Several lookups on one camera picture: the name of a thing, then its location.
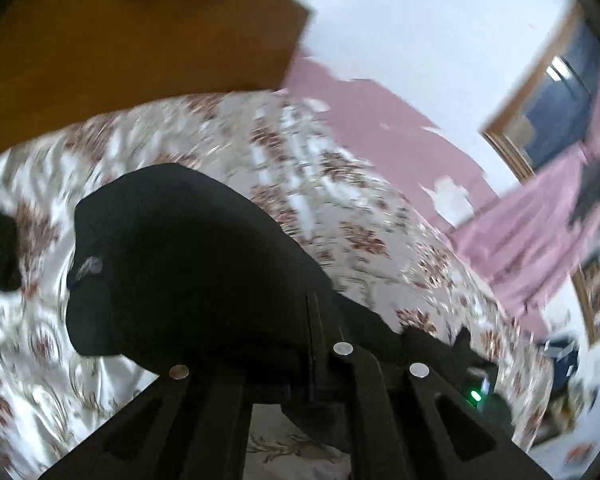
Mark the floral satin bedspread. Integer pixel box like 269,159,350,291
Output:
0,92,556,480

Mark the brown wooden headboard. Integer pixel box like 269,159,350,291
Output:
0,0,312,167

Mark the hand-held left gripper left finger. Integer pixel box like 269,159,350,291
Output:
39,360,255,480

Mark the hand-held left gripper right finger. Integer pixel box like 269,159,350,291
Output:
304,291,557,480

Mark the dark grey cloth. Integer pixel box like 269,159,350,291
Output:
567,154,600,227

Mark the pink satin curtain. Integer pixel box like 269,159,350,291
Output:
450,50,600,333

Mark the black padded jacket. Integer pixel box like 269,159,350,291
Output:
66,162,481,457

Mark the dark blue bag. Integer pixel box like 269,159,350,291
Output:
542,335,582,396

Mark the small black cloth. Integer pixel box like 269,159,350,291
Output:
0,180,25,294

